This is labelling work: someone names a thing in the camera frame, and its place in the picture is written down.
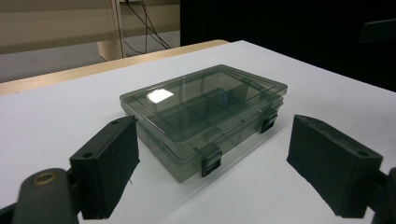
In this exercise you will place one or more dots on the light wooden table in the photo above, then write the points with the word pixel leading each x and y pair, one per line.
pixel 93 68

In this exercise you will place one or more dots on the white table cover sheet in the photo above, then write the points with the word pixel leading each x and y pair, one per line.
pixel 62 112

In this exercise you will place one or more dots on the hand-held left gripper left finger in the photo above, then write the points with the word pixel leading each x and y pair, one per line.
pixel 102 161

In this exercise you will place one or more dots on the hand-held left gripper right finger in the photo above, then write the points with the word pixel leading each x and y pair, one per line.
pixel 333 168

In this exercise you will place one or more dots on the transparent grey plastic compartment box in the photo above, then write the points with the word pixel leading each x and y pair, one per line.
pixel 186 124

